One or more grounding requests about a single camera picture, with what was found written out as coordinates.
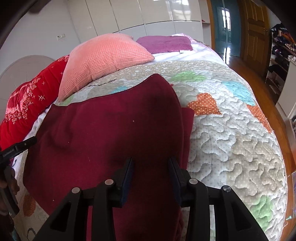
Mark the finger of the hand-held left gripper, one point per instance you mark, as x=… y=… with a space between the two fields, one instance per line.
x=27 y=141
x=11 y=199

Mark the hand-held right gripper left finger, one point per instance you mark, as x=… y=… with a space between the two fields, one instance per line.
x=128 y=183

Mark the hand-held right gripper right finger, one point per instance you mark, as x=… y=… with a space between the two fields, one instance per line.
x=177 y=183

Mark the maroon sweater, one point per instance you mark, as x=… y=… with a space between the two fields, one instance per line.
x=104 y=129

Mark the shelf rack with clothes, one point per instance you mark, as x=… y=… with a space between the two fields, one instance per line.
x=279 y=55

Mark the red floral quilt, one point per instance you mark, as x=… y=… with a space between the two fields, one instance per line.
x=20 y=109

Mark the patchwork heart quilt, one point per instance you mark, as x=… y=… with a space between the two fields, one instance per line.
x=231 y=143

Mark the beige arched headboard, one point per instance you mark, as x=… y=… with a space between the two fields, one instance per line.
x=18 y=69

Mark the pink ribbed pillow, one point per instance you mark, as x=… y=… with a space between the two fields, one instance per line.
x=99 y=60

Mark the purple towel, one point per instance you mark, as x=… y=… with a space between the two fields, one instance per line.
x=164 y=42

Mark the white side cabinet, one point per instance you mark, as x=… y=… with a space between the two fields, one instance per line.
x=289 y=92

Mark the wooden door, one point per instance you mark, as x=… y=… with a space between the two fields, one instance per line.
x=254 y=34

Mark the white glossy wardrobe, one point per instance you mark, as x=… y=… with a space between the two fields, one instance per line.
x=161 y=11

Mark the white wall switch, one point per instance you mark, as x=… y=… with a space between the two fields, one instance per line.
x=61 y=36

